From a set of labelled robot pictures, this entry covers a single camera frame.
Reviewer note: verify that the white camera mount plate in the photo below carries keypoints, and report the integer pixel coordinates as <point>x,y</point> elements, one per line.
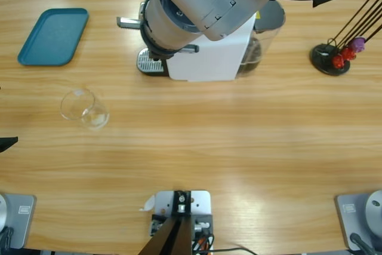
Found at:
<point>200,204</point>

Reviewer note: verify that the white tape scrap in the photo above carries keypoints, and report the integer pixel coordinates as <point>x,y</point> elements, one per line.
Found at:
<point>148,204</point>

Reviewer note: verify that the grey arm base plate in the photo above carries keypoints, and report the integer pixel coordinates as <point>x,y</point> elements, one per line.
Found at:
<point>355,213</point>
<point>21,216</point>

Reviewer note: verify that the white capsule coffee machine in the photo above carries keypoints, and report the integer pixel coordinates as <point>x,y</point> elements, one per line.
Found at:
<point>215,64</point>

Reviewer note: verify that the black capsule holder with rods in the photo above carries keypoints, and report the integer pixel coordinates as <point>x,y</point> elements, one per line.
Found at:
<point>320,55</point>

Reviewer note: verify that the red coffee capsule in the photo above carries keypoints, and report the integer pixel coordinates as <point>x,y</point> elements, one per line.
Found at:
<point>338,61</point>
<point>348,53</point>

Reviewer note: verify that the dark camera mount post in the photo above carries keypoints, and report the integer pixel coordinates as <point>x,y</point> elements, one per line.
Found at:
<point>173,237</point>

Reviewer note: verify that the clear water tank dark lid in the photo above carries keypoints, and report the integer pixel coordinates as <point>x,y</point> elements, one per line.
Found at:
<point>271,16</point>

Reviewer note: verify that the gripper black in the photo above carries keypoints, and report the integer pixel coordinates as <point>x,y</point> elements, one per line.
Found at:
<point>128,23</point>

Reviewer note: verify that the purple coffee capsule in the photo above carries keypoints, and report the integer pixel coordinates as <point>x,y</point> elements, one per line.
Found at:
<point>358,44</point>

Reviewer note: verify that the teal plastic tray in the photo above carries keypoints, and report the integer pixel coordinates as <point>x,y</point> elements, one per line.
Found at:
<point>56,34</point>

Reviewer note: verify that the clear drinking glass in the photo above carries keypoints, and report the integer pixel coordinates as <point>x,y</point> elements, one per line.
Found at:
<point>89,117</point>

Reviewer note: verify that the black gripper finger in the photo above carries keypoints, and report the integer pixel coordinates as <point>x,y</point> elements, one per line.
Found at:
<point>7,143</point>

